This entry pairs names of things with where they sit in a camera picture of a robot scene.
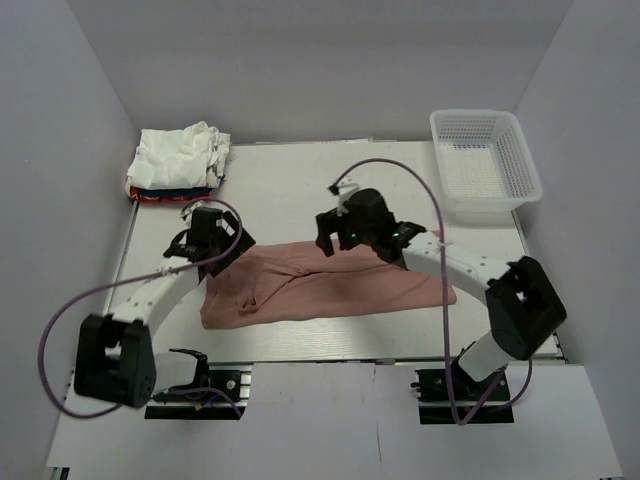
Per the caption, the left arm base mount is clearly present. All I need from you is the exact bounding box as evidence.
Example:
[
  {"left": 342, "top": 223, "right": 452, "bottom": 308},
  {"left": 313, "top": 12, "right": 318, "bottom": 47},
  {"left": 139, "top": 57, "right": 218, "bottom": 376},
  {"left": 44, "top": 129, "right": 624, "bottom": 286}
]
[{"left": 144, "top": 364, "right": 252, "bottom": 421}]

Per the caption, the pink t-shirt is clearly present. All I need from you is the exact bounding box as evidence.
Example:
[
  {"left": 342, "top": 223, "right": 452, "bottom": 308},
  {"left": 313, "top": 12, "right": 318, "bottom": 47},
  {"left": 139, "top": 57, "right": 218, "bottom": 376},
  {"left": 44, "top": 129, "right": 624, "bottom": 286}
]
[{"left": 200, "top": 241, "right": 443, "bottom": 330}]

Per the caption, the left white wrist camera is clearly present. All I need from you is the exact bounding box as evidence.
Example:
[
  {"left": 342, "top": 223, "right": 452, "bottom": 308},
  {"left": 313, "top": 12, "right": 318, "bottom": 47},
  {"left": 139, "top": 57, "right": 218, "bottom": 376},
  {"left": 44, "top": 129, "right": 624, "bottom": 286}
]
[{"left": 180, "top": 200, "right": 206, "bottom": 224}]

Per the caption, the white t-shirt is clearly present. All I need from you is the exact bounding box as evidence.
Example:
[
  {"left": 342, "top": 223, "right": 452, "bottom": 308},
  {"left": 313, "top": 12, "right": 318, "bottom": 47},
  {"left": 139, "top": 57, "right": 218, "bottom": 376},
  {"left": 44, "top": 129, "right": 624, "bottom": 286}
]
[{"left": 126, "top": 121, "right": 231, "bottom": 190}]

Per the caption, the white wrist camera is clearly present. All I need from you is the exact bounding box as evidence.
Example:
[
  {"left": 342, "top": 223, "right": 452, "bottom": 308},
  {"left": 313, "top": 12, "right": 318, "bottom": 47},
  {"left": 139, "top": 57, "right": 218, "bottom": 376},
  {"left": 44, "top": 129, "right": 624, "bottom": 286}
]
[
  {"left": 180, "top": 200, "right": 206, "bottom": 224},
  {"left": 328, "top": 178, "right": 360, "bottom": 216}
]

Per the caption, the red blue folded shirt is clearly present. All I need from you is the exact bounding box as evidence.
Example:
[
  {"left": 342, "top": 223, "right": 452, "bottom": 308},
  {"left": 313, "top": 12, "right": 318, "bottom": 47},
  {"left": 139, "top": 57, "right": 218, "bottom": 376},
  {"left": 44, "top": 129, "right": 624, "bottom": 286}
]
[{"left": 125, "top": 176, "right": 213, "bottom": 203}]

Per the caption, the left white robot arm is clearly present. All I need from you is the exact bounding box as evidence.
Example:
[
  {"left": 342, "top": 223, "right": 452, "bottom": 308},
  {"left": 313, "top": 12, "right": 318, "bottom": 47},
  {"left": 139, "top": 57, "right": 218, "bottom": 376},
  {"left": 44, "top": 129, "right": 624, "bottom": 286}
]
[{"left": 73, "top": 206, "right": 255, "bottom": 408}]

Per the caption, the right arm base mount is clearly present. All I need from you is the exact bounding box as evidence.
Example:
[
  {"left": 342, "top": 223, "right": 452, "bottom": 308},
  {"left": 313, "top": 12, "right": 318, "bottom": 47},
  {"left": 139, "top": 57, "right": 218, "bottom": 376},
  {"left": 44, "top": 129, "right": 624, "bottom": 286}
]
[{"left": 411, "top": 369, "right": 514, "bottom": 425}]

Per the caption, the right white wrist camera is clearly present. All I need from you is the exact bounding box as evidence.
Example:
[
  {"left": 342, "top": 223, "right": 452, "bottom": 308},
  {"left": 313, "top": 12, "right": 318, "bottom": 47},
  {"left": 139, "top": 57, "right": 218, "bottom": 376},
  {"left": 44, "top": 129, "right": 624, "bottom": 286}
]
[{"left": 328, "top": 178, "right": 360, "bottom": 216}]

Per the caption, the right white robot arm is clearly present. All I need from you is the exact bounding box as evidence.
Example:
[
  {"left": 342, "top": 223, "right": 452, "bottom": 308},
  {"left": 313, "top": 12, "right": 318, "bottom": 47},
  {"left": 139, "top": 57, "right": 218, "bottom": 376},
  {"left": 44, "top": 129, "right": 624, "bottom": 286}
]
[{"left": 316, "top": 184, "right": 567, "bottom": 402}]

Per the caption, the white plastic mesh basket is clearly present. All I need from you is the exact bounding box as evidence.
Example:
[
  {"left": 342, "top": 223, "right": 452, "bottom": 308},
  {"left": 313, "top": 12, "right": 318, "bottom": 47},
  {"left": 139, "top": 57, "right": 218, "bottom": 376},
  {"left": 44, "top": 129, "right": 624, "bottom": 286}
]
[{"left": 430, "top": 109, "right": 542, "bottom": 215}]

